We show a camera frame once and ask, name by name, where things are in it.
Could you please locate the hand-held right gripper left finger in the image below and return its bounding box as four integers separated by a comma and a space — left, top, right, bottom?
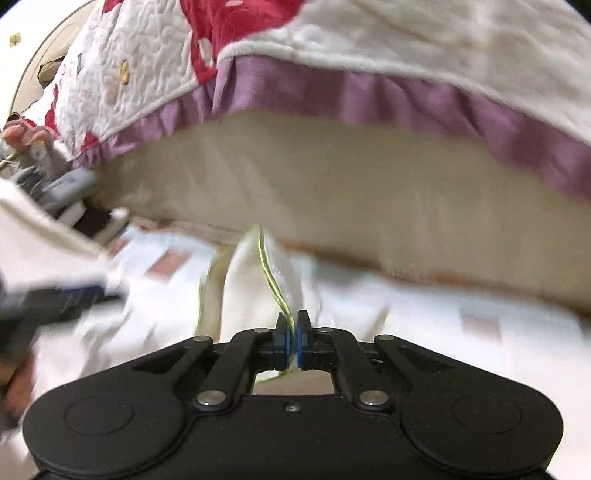
134, 313, 293, 411

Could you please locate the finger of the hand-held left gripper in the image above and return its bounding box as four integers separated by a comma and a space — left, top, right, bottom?
28, 282, 127, 321

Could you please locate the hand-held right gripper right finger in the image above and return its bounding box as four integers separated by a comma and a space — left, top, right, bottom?
296, 310, 455, 411

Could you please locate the white knit garment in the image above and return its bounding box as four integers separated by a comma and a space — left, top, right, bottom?
0, 180, 389, 480

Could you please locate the person's left hand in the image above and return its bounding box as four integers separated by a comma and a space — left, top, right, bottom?
0, 357, 37, 430

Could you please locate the black folded garment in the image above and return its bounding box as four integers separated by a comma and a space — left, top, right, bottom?
74, 203, 118, 238

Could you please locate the cream folded garment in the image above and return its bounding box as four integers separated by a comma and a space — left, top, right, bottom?
95, 208, 131, 245

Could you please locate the grey folded towel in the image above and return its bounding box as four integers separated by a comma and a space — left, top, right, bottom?
11, 167, 99, 217

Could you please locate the grey rabbit plush toy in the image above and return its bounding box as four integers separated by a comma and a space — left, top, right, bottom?
2, 117, 65, 178

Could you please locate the checked pastel rug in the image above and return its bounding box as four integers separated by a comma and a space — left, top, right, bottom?
104, 217, 591, 416

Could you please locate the beige bed headboard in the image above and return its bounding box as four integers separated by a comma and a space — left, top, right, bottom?
11, 9, 88, 112

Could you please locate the white quilt purple trim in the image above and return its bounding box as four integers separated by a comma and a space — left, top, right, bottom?
44, 0, 591, 204

